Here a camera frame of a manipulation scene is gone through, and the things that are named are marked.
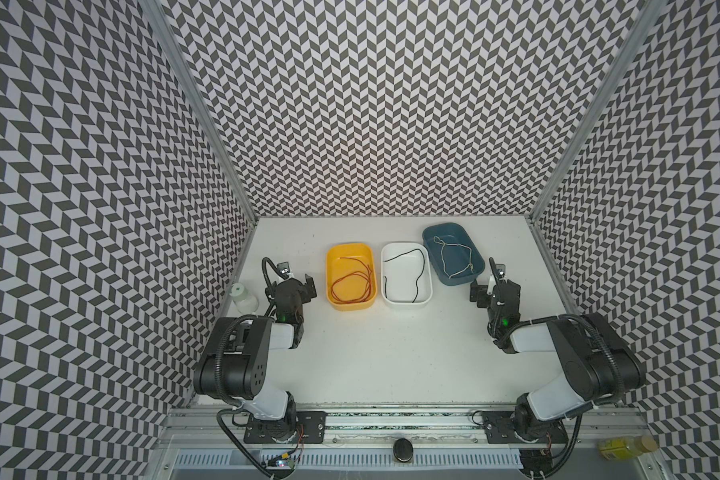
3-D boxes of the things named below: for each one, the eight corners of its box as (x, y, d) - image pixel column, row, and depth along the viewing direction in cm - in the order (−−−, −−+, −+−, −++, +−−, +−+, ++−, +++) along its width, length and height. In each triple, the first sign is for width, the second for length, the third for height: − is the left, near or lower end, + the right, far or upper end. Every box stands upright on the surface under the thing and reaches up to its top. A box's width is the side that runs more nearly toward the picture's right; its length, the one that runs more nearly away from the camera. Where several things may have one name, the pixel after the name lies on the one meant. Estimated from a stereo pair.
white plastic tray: (380, 308, 95) (381, 296, 89) (380, 246, 111) (380, 233, 105) (434, 307, 95) (438, 296, 89) (426, 246, 111) (428, 233, 105)
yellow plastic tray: (323, 311, 96) (320, 302, 91) (330, 253, 111) (328, 241, 106) (377, 311, 96) (377, 302, 91) (377, 253, 111) (377, 241, 106)
